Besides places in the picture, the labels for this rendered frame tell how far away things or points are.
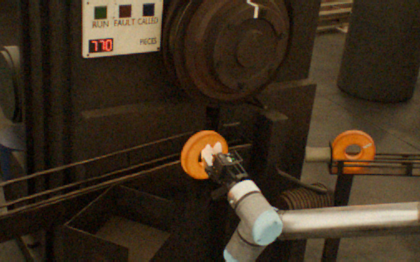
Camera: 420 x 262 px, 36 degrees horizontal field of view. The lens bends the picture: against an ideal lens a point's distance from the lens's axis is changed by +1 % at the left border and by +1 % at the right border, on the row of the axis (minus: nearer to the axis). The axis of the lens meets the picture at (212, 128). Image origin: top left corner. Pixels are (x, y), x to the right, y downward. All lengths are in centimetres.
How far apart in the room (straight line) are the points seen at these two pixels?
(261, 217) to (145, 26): 74
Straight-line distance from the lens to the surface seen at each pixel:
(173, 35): 200
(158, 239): 195
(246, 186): 179
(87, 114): 208
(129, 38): 206
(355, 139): 239
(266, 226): 172
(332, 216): 181
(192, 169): 194
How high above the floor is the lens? 174
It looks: 25 degrees down
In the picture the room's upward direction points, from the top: 6 degrees clockwise
